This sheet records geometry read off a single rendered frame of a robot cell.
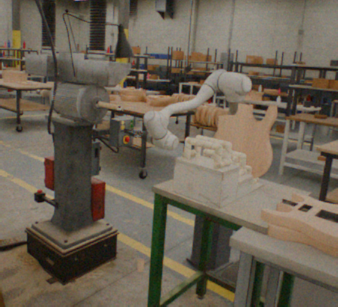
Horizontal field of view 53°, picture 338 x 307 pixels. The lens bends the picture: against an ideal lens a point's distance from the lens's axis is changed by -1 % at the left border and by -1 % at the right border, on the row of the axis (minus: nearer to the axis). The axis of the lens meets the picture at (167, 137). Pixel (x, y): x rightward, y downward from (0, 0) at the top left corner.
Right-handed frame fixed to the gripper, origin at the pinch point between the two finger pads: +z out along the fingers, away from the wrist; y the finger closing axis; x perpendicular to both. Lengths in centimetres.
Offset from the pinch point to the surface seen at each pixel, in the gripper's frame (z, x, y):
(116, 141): 14.4, -10.5, 2.4
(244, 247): -115, -17, -49
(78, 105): 16.7, 17.3, -28.6
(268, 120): -97, 24, 1
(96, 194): 27, -53, -4
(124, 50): -5, 53, -10
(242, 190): -96, -9, -16
